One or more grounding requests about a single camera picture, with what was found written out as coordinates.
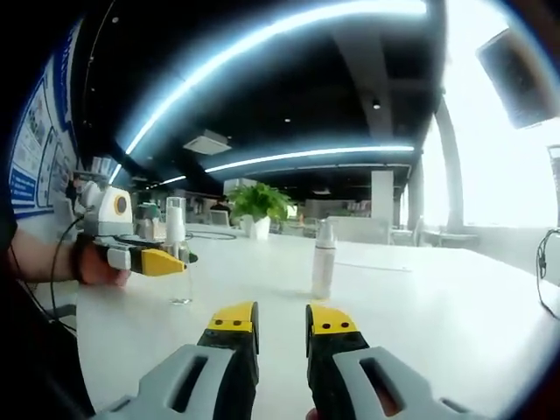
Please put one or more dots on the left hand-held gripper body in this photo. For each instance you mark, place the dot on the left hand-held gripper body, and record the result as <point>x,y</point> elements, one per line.
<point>114,223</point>

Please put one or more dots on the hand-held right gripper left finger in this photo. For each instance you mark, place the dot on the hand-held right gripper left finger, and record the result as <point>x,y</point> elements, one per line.
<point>214,385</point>

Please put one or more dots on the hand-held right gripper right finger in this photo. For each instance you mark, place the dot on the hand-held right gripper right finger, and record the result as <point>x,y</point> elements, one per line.
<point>345,389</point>

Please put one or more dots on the white pump bottle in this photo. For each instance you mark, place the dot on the white pump bottle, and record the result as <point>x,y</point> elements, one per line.
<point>324,275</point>

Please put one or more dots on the person's right hand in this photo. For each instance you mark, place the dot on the person's right hand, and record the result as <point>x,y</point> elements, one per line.
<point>312,415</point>

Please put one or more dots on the person's left hand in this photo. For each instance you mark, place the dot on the person's left hand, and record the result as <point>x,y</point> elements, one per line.
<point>94,271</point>

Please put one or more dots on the short ceiling light strip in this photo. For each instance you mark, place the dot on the short ceiling light strip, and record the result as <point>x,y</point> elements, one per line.
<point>115,174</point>
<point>175,179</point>

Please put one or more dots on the green potted plant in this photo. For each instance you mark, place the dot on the green potted plant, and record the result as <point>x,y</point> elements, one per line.
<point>258,201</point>

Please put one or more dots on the ceiling air conditioner unit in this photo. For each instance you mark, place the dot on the ceiling air conditioner unit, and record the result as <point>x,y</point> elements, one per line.
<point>207,142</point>

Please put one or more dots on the white mesh panel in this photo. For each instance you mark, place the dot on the white mesh panel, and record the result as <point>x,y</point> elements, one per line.
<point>367,229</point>

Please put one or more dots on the long ceiling light strip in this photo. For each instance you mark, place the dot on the long ceiling light strip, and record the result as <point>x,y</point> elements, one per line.
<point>385,9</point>
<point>315,153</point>

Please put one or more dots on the white square pillar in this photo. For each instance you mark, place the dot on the white square pillar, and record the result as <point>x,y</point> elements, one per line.
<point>382,194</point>

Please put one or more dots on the open laptop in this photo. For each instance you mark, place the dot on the open laptop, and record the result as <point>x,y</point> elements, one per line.
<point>555,166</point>

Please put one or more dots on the white wall shelf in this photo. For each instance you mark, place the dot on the white wall shelf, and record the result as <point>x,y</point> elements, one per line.
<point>102,164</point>

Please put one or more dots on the wall poster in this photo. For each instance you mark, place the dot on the wall poster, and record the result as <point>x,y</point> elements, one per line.
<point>30,166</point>

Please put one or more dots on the black wall monitor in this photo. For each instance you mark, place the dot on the black wall monitor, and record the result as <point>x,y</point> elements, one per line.
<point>514,79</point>

